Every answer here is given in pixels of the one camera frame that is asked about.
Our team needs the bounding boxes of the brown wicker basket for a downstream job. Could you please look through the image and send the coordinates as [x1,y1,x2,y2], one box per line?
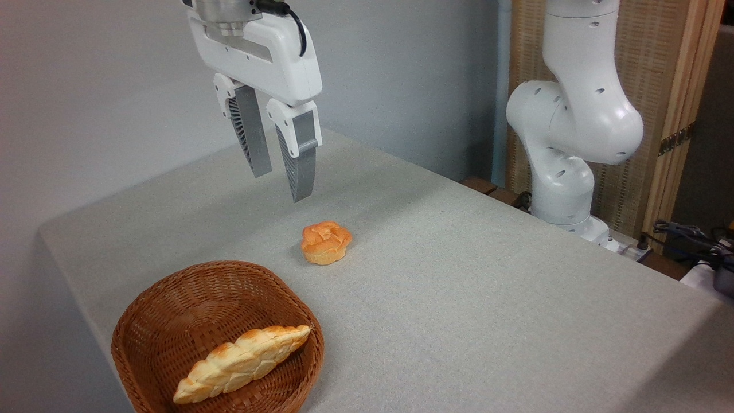
[111,260,325,413]

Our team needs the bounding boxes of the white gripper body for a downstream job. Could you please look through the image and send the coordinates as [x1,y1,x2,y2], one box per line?
[187,10,323,108]

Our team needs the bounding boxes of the long braided bread loaf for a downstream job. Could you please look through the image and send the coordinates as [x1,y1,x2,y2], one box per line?
[173,325,312,405]

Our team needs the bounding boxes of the round muffin-shaped bread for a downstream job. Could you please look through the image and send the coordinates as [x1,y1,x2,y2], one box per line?
[300,221,353,266]

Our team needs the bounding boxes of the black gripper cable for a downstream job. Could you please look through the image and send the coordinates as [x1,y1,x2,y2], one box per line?
[258,0,307,58]

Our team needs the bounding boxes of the black cable bundle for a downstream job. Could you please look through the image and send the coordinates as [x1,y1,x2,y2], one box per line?
[653,220,734,270]

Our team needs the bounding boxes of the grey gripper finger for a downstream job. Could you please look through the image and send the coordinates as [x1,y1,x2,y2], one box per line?
[214,73,273,178]
[267,99,323,203]

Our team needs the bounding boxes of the grey tablecloth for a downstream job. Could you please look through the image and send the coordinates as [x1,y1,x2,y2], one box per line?
[39,129,734,413]

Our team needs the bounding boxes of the dark wooden boards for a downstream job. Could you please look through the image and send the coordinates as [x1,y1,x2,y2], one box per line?
[459,176,531,210]

